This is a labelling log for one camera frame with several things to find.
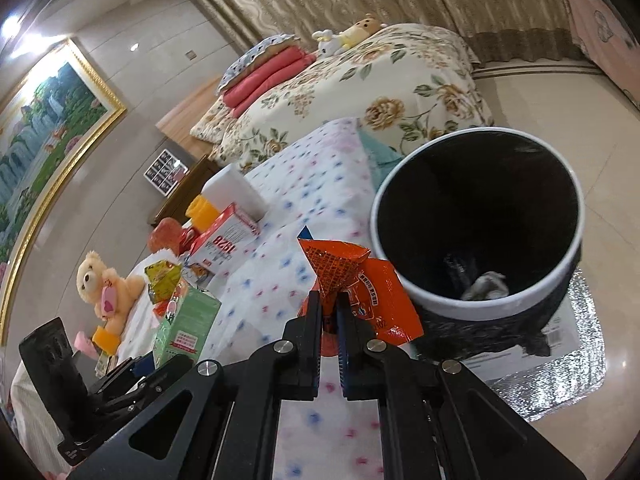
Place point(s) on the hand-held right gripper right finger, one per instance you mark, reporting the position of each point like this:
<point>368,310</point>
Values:
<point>343,340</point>

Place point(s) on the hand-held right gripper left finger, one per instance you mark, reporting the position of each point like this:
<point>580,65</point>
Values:
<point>314,330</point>

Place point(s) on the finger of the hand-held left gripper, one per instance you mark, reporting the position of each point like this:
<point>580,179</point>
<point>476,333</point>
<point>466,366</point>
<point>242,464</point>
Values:
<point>122,370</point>
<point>135,391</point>

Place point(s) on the orange snack wrapper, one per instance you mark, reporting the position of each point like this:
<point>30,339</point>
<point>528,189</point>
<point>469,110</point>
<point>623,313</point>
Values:
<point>370,290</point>

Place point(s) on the red snack packet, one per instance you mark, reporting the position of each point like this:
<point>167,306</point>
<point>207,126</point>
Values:
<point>190,239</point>

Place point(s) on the black bin with white rim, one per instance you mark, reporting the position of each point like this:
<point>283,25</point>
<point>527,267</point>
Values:
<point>475,200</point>

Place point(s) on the orange block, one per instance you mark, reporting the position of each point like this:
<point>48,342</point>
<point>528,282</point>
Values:
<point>106,338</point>

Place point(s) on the small pink object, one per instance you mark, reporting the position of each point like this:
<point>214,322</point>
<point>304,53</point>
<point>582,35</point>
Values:
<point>84,344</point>

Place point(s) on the green carton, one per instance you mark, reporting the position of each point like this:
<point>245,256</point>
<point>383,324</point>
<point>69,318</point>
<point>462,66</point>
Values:
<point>185,320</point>

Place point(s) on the orange fruit at edge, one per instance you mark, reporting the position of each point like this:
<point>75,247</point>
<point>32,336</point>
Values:
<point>100,285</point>

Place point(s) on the yellow green snack packet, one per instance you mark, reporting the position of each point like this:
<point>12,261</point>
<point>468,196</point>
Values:
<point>162,280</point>

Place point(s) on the red and white carton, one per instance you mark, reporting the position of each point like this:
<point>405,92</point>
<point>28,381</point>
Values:
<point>222,240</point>

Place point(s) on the white dotted cloth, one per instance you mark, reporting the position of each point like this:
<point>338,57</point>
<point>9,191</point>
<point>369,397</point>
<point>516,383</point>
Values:
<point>305,195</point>

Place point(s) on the red apple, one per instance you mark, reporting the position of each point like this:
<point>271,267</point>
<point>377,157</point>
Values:
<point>167,235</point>

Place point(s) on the crumpled white paper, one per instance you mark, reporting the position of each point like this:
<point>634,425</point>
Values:
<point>486,286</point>

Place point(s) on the white foam fruit net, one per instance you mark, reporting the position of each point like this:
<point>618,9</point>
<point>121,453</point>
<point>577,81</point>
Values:
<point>232,190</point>

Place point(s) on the wooden nightstand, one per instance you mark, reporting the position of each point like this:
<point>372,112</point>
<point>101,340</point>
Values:
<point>187,195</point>

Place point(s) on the teal cloth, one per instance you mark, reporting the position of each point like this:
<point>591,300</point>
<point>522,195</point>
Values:
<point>377,147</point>

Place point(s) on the black and white photo sheet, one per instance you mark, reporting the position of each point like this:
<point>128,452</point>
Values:
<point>167,172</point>

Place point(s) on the silver foil mat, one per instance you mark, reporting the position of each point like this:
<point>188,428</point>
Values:
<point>560,365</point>

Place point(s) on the gold framed landscape painting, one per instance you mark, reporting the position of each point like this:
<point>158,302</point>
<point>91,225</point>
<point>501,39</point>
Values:
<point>45,145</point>

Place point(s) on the small cream printed pillow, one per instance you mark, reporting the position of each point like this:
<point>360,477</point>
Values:
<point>212,120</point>

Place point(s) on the wooden headboard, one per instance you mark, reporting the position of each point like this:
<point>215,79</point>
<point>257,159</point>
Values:
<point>187,115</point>

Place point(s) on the bed with floral duvet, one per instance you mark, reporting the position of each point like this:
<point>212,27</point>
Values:
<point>390,85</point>

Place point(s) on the folded red blanket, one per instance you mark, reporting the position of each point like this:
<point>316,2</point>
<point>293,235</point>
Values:
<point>270,72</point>

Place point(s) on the blue dotted pillow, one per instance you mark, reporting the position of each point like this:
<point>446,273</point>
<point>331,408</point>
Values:
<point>262,47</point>

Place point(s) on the white plush rabbit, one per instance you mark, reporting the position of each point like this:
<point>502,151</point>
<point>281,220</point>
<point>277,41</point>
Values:
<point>327,42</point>

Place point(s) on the yellow plush bear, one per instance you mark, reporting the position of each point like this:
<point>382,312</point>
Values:
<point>360,27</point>

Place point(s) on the pink heart print cloth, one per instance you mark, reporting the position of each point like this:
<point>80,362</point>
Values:
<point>595,15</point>

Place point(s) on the wall switch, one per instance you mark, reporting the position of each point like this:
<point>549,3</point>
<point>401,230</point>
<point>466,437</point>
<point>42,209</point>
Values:
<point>190,55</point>

